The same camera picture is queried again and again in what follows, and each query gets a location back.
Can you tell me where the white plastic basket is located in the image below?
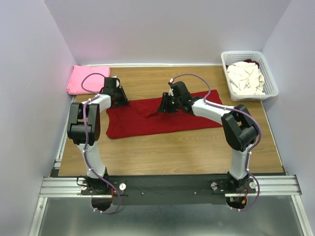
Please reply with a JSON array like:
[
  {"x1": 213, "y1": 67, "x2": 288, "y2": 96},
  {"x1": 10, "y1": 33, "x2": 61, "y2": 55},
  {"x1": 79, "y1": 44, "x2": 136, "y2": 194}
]
[{"x1": 221, "y1": 51, "x2": 279, "y2": 102}]

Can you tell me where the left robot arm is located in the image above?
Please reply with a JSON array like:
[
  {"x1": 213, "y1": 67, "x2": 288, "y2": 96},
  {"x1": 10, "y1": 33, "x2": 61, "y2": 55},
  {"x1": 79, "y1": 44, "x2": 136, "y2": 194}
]
[{"x1": 67, "y1": 76, "x2": 129, "y2": 194}]

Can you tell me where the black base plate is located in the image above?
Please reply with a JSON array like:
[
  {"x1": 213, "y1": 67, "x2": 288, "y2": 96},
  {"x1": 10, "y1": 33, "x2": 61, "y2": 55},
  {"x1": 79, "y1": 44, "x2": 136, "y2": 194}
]
[{"x1": 78, "y1": 174, "x2": 256, "y2": 209}]

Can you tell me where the cream white t shirt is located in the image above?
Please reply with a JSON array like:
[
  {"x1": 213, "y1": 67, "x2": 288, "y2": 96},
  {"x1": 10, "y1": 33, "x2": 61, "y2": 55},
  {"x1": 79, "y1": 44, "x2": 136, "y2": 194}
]
[{"x1": 227, "y1": 61, "x2": 265, "y2": 95}]

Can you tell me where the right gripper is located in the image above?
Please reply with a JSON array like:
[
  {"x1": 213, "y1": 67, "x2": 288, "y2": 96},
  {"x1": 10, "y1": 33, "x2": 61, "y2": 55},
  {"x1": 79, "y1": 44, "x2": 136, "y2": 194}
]
[{"x1": 156, "y1": 92, "x2": 181, "y2": 114}]

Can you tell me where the red t shirt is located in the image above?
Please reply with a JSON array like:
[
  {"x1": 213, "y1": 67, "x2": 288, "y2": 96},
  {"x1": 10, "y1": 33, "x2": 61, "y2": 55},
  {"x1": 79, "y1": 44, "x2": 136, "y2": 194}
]
[{"x1": 106, "y1": 98, "x2": 222, "y2": 139}]

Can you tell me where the folded pink t shirt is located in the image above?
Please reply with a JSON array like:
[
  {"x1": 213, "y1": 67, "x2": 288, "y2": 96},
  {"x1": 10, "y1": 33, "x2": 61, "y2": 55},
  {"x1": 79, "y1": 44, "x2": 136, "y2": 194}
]
[{"x1": 66, "y1": 65, "x2": 110, "y2": 95}]

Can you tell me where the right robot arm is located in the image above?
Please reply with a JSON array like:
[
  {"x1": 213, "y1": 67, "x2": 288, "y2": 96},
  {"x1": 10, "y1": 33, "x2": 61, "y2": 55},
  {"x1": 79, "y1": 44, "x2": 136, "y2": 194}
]
[{"x1": 157, "y1": 79, "x2": 261, "y2": 193}]

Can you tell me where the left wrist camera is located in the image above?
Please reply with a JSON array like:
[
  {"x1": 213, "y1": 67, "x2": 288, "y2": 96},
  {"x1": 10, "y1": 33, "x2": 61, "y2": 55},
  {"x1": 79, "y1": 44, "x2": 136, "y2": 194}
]
[{"x1": 113, "y1": 76, "x2": 121, "y2": 88}]

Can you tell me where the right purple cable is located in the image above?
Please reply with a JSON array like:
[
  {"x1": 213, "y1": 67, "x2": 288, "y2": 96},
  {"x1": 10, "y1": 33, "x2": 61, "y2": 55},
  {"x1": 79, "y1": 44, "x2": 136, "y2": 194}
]
[{"x1": 168, "y1": 73, "x2": 262, "y2": 212}]

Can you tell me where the aluminium frame rail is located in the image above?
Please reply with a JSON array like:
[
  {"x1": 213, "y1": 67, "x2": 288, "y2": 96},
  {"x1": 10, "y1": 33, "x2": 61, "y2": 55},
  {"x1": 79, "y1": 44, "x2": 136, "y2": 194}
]
[{"x1": 30, "y1": 102, "x2": 312, "y2": 236}]

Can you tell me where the dark red shirt in basket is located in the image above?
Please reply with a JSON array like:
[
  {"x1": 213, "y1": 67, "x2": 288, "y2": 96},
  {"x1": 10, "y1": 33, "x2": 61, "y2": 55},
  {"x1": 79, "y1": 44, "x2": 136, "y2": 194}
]
[{"x1": 244, "y1": 59, "x2": 260, "y2": 68}]

